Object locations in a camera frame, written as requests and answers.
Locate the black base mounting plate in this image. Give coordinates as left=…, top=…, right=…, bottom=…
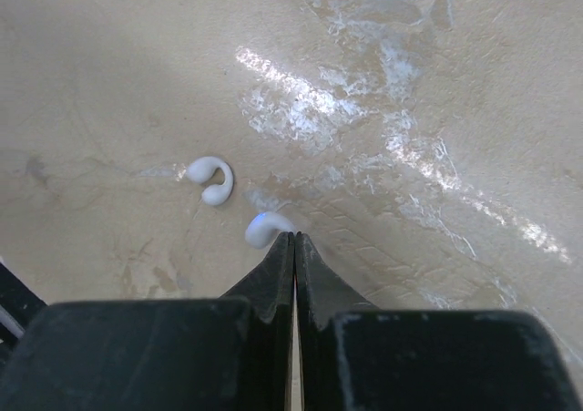
left=0, top=262, right=46, bottom=370

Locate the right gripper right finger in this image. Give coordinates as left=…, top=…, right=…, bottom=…
left=294, top=233, right=582, bottom=410

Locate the white clip earbud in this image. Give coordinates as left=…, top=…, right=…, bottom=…
left=245, top=211, right=296, bottom=249
left=185, top=156, right=235, bottom=208

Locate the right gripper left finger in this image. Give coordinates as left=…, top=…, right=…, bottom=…
left=1, top=233, right=294, bottom=410

